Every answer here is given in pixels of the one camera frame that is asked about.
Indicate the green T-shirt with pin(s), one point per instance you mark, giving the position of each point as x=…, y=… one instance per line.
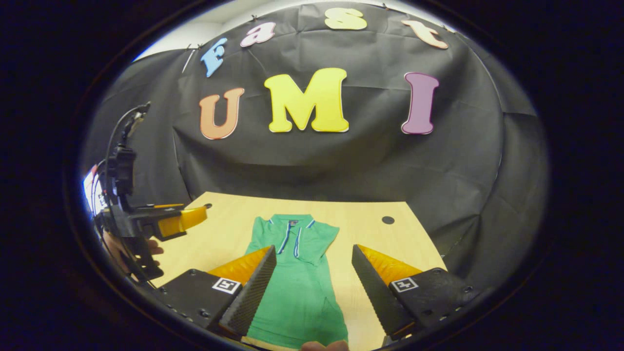
x=297, y=292

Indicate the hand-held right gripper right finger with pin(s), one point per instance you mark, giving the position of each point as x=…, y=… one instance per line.
x=378, y=297

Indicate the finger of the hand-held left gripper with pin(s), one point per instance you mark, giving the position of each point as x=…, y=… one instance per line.
x=165, y=207
x=175, y=224

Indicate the bright white panel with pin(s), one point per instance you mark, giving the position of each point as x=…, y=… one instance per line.
x=90, y=190

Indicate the black backdrop cloth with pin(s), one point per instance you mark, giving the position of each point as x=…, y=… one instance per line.
x=341, y=161

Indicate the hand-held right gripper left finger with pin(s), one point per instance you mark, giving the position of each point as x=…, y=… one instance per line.
x=251, y=292

